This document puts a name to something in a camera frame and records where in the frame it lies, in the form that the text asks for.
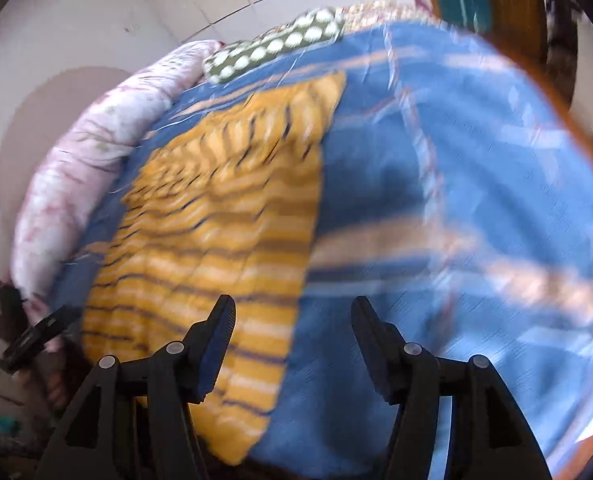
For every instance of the green white dotted pillow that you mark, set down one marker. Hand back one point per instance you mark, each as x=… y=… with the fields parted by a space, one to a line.
x=276 y=42

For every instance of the yellow striped small garment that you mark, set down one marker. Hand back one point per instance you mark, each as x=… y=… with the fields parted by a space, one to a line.
x=216 y=220

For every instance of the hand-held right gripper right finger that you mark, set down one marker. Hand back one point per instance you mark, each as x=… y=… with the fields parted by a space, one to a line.
x=372 y=360

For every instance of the person's left hand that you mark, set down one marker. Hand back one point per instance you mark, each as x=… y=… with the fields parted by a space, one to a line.
x=54 y=385

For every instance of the pink floral rolled quilt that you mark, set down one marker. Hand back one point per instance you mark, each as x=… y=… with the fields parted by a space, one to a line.
x=76 y=170

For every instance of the blue plaid bed sheet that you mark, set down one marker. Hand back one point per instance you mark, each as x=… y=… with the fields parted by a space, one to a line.
x=426 y=185

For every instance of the orange patterned cloth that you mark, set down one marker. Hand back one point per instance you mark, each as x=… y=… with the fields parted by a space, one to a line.
x=376 y=12

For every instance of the wooden bed frame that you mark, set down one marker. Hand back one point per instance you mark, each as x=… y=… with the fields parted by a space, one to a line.
x=569 y=107

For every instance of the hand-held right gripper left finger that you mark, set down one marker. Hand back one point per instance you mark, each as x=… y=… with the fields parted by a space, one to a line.
x=215 y=360

